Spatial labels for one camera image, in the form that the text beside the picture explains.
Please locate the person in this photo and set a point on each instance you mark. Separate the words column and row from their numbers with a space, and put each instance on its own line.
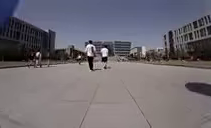
column 90, row 53
column 79, row 58
column 104, row 53

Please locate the glass-fronted building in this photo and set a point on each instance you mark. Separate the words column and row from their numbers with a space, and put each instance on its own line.
column 122, row 48

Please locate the grey concrete slab pavement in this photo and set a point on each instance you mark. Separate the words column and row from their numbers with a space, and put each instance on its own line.
column 103, row 96

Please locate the small white building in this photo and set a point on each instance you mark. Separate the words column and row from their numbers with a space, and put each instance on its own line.
column 138, row 51

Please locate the group of people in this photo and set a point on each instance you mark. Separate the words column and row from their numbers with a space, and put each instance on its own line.
column 36, row 58

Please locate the row of trees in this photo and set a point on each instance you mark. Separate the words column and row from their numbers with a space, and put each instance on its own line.
column 179, row 55

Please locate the long grey building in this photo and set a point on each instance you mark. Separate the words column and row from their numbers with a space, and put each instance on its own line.
column 19, row 33

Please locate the pale gridded building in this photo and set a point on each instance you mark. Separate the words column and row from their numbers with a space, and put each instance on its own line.
column 196, row 33

